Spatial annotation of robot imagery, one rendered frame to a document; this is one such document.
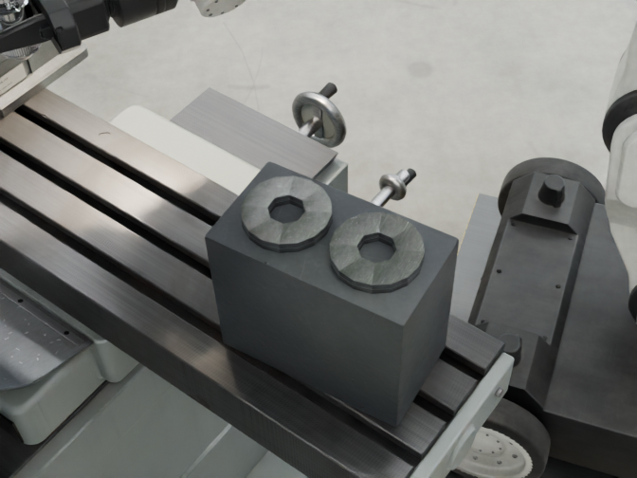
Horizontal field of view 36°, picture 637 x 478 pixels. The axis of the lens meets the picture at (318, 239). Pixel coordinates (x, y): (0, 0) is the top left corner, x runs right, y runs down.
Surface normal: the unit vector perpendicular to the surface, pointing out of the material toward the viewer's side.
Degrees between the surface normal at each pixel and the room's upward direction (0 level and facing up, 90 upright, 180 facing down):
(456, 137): 0
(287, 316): 90
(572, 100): 0
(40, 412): 90
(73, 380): 90
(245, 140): 0
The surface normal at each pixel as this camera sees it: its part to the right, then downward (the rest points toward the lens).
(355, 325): -0.51, 0.67
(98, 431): 0.80, 0.44
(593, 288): -0.03, -0.64
